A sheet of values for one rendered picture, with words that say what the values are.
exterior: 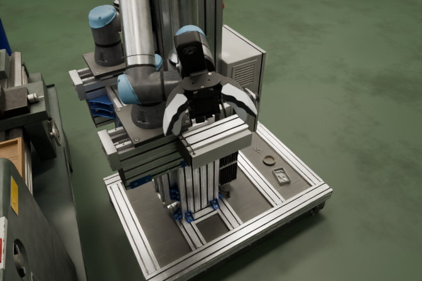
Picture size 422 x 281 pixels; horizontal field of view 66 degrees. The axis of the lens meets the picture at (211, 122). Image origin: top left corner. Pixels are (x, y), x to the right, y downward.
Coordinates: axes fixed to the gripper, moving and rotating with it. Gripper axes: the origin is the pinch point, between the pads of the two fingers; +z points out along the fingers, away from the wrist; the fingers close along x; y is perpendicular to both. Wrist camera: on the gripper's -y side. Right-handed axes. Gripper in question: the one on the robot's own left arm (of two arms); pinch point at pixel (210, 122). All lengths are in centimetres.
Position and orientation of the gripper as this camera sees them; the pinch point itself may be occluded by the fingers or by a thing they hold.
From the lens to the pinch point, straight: 51.4
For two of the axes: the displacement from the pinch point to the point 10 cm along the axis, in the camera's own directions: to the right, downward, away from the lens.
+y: 1.3, 7.4, 6.6
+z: 1.6, 6.4, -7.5
